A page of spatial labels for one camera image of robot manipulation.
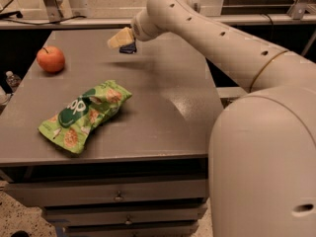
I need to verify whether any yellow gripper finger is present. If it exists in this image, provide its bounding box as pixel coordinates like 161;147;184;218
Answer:
108;27;134;48

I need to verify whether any dark blue rxbar wrapper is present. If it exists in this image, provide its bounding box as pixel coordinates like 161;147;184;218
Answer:
119;42;137;54

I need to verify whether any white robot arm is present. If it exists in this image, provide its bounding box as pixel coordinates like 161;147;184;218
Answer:
108;0;316;237

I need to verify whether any red apple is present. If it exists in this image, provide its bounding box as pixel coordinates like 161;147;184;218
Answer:
37;45;65;73

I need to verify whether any green chip bag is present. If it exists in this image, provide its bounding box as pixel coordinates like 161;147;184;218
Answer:
38;80;132;154

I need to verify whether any clear plastic water bottle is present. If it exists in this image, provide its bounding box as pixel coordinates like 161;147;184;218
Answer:
6;71;22;92

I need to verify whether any grey middle drawer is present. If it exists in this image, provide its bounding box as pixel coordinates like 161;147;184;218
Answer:
43;203;207;226

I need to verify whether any grey drawer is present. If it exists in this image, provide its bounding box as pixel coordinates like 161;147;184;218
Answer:
65;221;198;237
4;179;208;207
43;203;207;226

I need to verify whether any grey top drawer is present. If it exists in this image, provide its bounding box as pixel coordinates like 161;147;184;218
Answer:
4;179;208;207

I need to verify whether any grey bottom drawer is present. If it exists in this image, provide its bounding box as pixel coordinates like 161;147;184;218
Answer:
65;221;198;237

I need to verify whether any black cable on rail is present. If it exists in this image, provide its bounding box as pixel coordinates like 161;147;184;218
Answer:
0;11;87;26

